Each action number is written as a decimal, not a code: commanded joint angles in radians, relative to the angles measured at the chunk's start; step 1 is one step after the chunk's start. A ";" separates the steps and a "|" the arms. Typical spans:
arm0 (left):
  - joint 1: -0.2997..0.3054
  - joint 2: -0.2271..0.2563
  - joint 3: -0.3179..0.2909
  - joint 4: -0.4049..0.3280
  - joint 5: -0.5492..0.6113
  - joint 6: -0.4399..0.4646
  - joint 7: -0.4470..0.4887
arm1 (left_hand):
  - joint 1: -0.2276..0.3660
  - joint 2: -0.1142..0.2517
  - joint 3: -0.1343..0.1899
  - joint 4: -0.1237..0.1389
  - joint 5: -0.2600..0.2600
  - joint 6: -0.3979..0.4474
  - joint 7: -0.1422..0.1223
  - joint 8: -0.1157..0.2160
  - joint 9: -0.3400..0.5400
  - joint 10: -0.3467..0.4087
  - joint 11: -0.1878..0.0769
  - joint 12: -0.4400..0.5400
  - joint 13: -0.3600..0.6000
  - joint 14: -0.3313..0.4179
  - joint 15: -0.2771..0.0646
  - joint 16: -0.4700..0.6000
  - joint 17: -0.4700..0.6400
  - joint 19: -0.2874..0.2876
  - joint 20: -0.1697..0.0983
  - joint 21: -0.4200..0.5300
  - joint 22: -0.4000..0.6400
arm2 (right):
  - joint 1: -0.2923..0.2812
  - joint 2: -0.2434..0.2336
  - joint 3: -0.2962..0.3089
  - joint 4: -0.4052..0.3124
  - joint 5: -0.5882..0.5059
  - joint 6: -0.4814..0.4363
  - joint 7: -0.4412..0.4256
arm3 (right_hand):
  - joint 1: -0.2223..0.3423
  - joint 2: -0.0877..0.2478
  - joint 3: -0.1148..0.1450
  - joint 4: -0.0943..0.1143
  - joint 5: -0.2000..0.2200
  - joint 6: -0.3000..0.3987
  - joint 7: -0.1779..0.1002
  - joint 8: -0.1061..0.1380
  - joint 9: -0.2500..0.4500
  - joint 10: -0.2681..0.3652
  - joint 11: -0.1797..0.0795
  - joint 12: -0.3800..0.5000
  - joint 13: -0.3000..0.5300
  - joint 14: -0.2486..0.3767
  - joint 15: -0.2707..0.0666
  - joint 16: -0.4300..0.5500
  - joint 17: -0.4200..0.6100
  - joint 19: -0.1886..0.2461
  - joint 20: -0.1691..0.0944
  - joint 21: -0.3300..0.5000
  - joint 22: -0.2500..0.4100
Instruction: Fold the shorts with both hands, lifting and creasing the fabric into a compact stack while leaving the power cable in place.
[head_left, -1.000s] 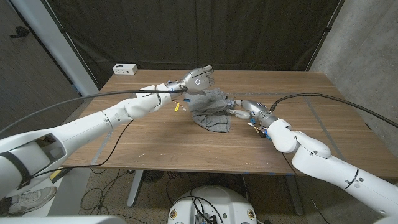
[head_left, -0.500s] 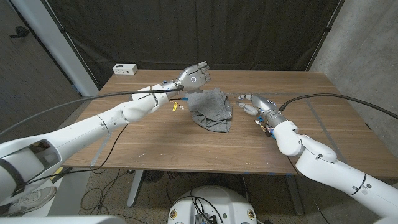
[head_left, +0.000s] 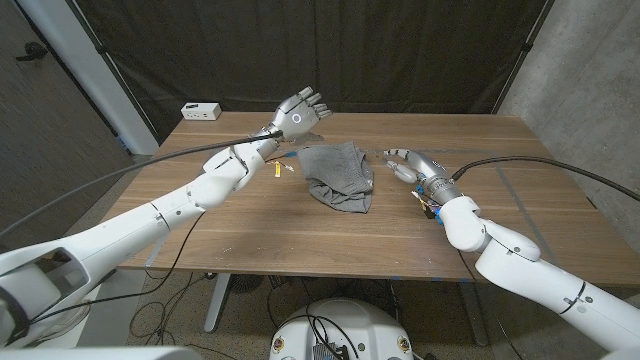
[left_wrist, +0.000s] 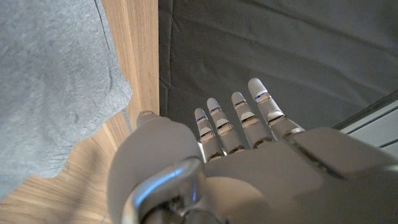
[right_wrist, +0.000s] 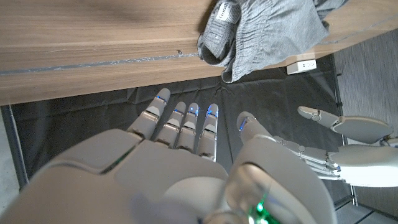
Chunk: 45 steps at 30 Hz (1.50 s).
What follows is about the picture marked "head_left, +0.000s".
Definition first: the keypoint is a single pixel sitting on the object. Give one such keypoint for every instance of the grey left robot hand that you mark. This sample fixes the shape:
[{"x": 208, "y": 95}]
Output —
[{"x": 295, "y": 120}]

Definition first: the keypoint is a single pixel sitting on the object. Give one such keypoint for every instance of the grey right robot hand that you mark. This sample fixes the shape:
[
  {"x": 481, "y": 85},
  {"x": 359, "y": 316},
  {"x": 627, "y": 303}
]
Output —
[{"x": 425, "y": 172}]

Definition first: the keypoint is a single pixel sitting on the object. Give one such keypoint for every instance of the grey shorts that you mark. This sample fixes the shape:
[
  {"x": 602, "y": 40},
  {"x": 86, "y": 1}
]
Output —
[{"x": 342, "y": 177}]

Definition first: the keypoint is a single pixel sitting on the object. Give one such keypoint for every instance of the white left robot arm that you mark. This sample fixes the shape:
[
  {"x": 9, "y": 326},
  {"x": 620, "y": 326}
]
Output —
[{"x": 135, "y": 230}]

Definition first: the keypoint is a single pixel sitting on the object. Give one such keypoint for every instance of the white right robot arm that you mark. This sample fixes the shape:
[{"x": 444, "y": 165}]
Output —
[{"x": 530, "y": 270}]

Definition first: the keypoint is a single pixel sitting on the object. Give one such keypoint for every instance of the white power strip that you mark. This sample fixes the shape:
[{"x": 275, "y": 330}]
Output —
[{"x": 201, "y": 112}]

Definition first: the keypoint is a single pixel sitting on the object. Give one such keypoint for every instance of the black backdrop curtain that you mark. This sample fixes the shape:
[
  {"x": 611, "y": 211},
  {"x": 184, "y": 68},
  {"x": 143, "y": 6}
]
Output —
[{"x": 310, "y": 50}]

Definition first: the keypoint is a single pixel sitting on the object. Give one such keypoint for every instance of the grey table leg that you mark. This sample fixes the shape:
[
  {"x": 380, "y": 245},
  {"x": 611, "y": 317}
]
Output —
[{"x": 472, "y": 310}]

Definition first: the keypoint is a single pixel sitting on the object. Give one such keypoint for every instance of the black backdrop stand pole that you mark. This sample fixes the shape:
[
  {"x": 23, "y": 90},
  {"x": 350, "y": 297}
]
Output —
[
  {"x": 525, "y": 47},
  {"x": 102, "y": 50}
]

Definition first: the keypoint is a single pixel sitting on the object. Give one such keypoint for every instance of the black round fan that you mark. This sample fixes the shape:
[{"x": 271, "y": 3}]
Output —
[{"x": 245, "y": 282}]

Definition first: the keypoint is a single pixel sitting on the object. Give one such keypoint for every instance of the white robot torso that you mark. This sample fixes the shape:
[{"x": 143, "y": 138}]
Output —
[{"x": 345, "y": 325}]

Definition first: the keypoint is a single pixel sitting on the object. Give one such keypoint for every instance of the white table leg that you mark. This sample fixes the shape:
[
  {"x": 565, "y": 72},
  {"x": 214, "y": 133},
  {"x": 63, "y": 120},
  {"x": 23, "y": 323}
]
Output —
[{"x": 217, "y": 300}]

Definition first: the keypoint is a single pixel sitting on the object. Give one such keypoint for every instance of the grey box on torso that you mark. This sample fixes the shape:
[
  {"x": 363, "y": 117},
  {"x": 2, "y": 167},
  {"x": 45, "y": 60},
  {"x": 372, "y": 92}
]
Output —
[{"x": 327, "y": 351}]

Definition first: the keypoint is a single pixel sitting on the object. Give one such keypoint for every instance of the dark wood-grain door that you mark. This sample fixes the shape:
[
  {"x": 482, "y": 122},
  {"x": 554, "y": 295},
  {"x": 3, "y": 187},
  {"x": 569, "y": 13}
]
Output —
[{"x": 45, "y": 150}]

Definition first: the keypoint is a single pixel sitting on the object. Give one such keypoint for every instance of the white box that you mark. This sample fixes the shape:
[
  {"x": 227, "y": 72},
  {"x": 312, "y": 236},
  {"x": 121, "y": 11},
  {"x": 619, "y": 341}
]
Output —
[{"x": 115, "y": 310}]

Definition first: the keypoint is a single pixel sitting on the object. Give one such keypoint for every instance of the white door frame post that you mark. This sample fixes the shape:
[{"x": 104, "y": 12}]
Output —
[{"x": 85, "y": 65}]

